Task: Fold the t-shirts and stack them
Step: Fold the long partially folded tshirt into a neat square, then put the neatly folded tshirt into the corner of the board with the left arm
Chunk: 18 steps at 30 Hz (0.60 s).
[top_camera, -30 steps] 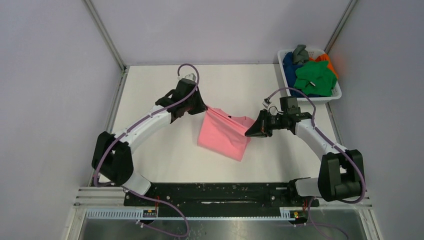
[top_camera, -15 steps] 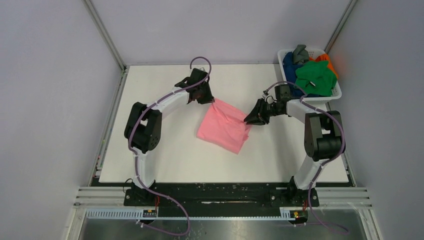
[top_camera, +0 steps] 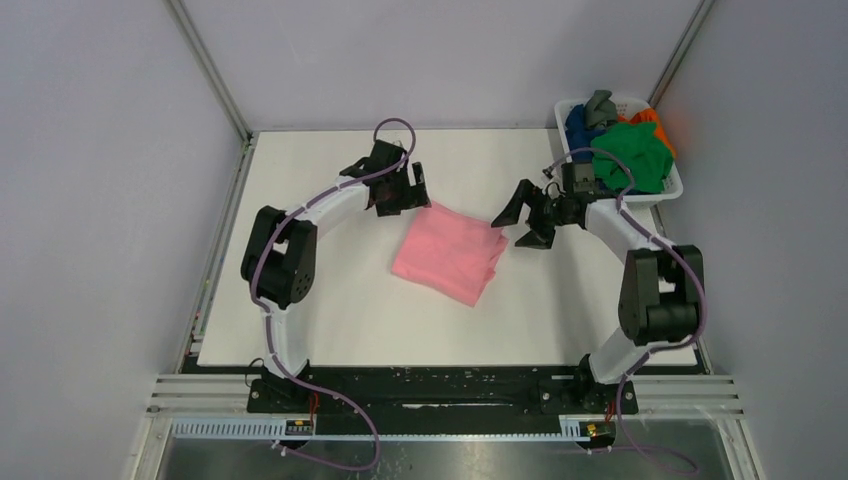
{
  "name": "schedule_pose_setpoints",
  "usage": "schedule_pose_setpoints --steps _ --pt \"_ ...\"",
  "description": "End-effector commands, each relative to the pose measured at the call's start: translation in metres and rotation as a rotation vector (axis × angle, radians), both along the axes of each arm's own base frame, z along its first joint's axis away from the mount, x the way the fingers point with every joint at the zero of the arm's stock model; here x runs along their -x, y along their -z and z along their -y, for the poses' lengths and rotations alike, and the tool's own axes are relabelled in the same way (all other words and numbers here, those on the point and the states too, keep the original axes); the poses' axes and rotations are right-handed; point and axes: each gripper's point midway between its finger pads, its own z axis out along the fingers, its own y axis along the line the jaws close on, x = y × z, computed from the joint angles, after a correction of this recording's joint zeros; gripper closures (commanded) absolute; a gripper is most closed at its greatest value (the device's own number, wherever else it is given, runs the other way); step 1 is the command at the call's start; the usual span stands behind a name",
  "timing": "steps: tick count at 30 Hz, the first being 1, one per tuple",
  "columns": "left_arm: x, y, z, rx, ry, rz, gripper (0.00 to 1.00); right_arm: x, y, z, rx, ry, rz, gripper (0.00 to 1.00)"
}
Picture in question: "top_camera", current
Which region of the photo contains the pink t shirt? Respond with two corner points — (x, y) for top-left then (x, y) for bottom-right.
(391, 203), (508, 307)

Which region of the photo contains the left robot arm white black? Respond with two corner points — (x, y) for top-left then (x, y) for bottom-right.
(240, 140), (431, 379)

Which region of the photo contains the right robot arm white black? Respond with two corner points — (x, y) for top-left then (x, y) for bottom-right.
(491, 162), (706, 385)

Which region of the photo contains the blue t shirt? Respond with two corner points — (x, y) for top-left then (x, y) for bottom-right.
(564, 103), (634, 192)

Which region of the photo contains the green t shirt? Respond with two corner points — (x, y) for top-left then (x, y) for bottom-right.
(590, 123), (674, 194)

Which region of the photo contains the grey t shirt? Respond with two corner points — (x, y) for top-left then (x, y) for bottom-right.
(584, 90), (618, 130)

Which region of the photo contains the white plastic laundry basket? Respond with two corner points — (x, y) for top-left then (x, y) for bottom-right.
(554, 96), (684, 212)

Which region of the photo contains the orange t shirt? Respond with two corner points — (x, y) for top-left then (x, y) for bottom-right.
(618, 107), (677, 159)

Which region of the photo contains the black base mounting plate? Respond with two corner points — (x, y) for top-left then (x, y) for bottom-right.
(247, 366), (639, 436)

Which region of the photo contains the white slotted cable duct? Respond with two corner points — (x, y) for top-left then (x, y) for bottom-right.
(173, 414), (617, 443)

